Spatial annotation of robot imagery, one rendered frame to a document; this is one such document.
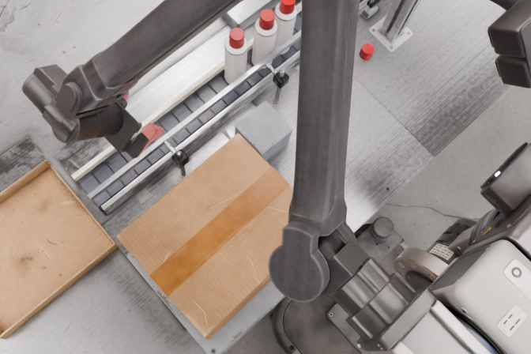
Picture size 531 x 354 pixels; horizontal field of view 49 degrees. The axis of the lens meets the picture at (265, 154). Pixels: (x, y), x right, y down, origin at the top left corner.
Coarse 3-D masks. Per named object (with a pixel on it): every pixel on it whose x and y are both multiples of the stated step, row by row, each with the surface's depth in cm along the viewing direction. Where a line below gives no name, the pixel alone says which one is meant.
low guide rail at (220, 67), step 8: (248, 48) 143; (208, 72) 139; (216, 72) 140; (200, 80) 138; (208, 80) 140; (192, 88) 138; (176, 96) 137; (184, 96) 137; (168, 104) 136; (176, 104) 138; (160, 112) 135; (144, 120) 134; (152, 120) 134; (144, 128) 135; (104, 152) 131; (112, 152) 132; (96, 160) 130; (80, 168) 129; (88, 168) 130; (72, 176) 129; (80, 176) 130
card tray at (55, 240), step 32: (32, 192) 135; (64, 192) 136; (0, 224) 132; (32, 224) 133; (64, 224) 133; (96, 224) 134; (0, 256) 130; (32, 256) 130; (64, 256) 131; (96, 256) 131; (0, 288) 128; (32, 288) 128; (64, 288) 128; (0, 320) 126
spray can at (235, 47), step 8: (232, 32) 124; (240, 32) 124; (232, 40) 124; (240, 40) 124; (224, 48) 129; (232, 48) 127; (240, 48) 127; (224, 56) 133; (232, 56) 128; (240, 56) 128; (224, 64) 136; (232, 64) 132; (240, 64) 132; (224, 72) 140; (232, 72) 135; (240, 72) 136; (232, 80) 139
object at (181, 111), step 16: (272, 64) 145; (224, 80) 143; (256, 80) 143; (192, 96) 141; (208, 96) 141; (176, 112) 139; (192, 112) 140; (208, 112) 140; (192, 128) 138; (176, 144) 136; (112, 160) 134; (128, 160) 134; (144, 160) 135; (96, 176) 133; (128, 176) 133; (112, 192) 132
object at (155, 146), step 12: (300, 36) 139; (264, 60) 136; (252, 72) 135; (240, 84) 135; (216, 96) 132; (204, 108) 131; (192, 120) 130; (168, 132) 129; (156, 144) 128; (144, 156) 126; (132, 168) 127; (108, 180) 124; (96, 192) 123
